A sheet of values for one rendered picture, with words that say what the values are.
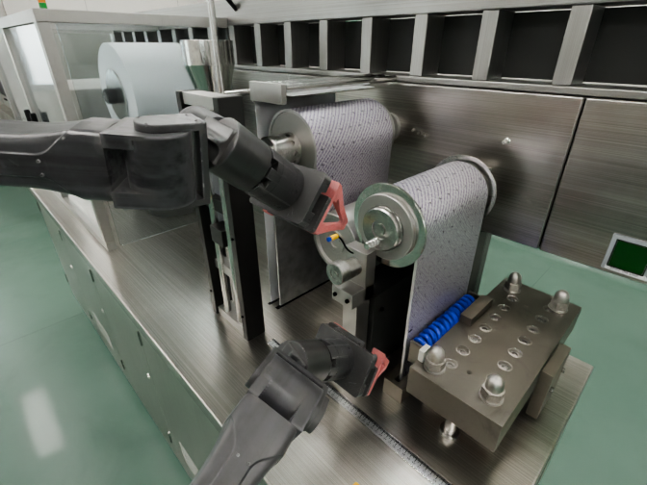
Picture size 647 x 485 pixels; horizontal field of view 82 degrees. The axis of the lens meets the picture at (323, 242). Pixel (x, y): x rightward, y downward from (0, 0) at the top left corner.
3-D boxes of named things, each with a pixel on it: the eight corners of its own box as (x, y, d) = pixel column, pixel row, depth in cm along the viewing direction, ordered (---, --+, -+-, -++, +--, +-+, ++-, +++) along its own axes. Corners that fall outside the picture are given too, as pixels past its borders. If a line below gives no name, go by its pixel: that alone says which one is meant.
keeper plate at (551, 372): (525, 413, 70) (541, 370, 64) (543, 383, 76) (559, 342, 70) (539, 421, 68) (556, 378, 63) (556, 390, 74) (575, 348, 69)
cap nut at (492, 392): (474, 396, 58) (479, 375, 56) (484, 383, 61) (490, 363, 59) (497, 411, 56) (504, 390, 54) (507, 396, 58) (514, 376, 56)
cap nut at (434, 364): (419, 367, 64) (422, 346, 62) (430, 355, 66) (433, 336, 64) (438, 378, 62) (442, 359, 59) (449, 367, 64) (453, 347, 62)
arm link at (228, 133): (205, 171, 34) (239, 118, 34) (177, 149, 38) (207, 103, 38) (258, 202, 39) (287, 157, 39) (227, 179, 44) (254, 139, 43)
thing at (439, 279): (402, 345, 70) (414, 261, 61) (463, 293, 84) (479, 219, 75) (405, 346, 69) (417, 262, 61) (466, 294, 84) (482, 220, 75)
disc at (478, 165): (425, 213, 86) (433, 148, 79) (426, 212, 86) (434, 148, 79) (487, 233, 76) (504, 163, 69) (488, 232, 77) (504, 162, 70)
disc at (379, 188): (351, 249, 70) (354, 173, 63) (353, 248, 71) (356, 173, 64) (419, 281, 61) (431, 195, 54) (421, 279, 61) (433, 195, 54)
